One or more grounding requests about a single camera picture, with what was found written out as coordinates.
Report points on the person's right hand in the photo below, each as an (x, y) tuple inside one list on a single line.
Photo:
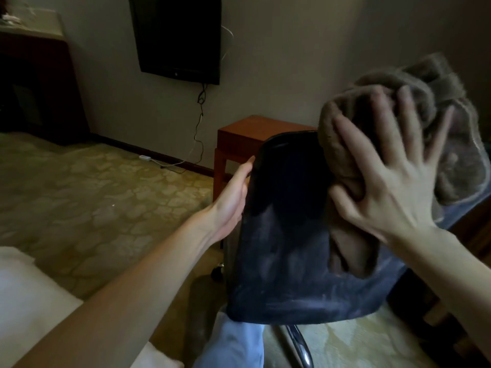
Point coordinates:
[(395, 199)]

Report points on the person's left hand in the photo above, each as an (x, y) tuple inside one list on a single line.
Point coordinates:
[(226, 208)]

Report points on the person's left thumb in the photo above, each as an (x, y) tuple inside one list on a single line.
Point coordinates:
[(242, 173)]

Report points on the person's right little finger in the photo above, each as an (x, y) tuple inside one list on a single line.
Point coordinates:
[(440, 137)]

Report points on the person's right thumb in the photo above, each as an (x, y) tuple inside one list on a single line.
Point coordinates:
[(347, 205)]

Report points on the person's right middle finger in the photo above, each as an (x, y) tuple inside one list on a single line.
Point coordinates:
[(387, 126)]

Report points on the brown fluffy towel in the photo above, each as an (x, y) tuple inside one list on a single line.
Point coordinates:
[(456, 160)]

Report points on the black office chair backrest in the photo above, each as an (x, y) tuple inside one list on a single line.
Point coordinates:
[(291, 233)]

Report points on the person's right forearm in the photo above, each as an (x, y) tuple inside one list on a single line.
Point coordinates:
[(448, 279)]

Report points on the person's left forearm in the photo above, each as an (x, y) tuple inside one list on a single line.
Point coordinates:
[(126, 298)]

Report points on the reddish wooden side table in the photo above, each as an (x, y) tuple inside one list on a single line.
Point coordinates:
[(241, 139)]

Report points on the white power strip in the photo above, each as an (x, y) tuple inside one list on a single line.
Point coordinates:
[(145, 157)]

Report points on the brown wooden desk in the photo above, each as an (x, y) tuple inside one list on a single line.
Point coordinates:
[(473, 231)]

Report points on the black chair caster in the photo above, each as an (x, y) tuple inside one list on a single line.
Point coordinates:
[(218, 272)]

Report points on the chrome chair leg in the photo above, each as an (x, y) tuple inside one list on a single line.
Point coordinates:
[(299, 346)]

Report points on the person's light blue trouser leg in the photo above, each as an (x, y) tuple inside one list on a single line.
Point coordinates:
[(232, 343)]

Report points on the dark wooden cabinet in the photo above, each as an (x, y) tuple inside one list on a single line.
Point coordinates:
[(38, 88)]

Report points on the white bed sheet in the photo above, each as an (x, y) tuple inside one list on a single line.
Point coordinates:
[(27, 310)]

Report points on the black wall-mounted television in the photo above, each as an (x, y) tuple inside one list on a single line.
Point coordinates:
[(178, 34)]

